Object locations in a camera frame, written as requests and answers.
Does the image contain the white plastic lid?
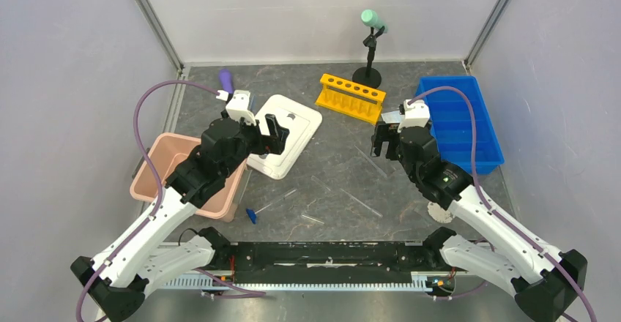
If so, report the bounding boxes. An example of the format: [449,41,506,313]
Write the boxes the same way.
[247,94,323,180]

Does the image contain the blue bulb dropper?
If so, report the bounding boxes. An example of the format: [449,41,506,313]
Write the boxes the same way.
[245,188,297,225]

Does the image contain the bagged white round pad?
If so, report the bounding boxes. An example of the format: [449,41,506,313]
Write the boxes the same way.
[415,201,454,224]

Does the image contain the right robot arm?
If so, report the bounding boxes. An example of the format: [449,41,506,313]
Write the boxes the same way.
[371,121,588,321]

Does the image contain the pink plastic bin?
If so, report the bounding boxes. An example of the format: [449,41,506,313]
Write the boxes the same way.
[130,132,249,222]

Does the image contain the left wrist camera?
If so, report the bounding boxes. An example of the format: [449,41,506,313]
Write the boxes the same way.
[216,90,257,125]

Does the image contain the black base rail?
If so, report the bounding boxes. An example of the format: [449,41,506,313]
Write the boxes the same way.
[164,241,463,293]

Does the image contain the small glass test tube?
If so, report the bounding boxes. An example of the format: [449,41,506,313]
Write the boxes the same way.
[311,176,331,192]

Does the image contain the straight glass tube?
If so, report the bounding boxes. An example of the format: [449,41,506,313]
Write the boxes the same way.
[355,146,388,179]

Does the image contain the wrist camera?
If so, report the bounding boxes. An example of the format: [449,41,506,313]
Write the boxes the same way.
[216,90,257,125]
[398,100,431,133]

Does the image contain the yellow test tube rack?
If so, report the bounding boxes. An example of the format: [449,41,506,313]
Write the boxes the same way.
[315,74,386,124]

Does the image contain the long glass rod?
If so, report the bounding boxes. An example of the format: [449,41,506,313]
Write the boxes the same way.
[340,188,383,218]

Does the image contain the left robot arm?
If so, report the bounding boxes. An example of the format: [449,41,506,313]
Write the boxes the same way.
[70,114,290,321]

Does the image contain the short glass tube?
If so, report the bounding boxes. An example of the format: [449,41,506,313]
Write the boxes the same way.
[300,214,325,225]

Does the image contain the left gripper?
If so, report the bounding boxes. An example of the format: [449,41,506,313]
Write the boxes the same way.
[221,113,289,178]

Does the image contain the packaged face mask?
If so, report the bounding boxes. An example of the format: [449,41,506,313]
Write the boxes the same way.
[381,111,404,124]

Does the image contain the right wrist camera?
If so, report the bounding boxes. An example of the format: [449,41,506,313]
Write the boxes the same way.
[398,100,431,133]

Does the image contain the black microphone stand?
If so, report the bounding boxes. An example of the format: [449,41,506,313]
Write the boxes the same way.
[352,26,385,89]

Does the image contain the blue plastic tray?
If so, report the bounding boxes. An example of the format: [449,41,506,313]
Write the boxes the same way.
[416,75,505,175]

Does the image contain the purple microphone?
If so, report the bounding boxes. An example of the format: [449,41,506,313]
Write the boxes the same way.
[218,68,234,94]

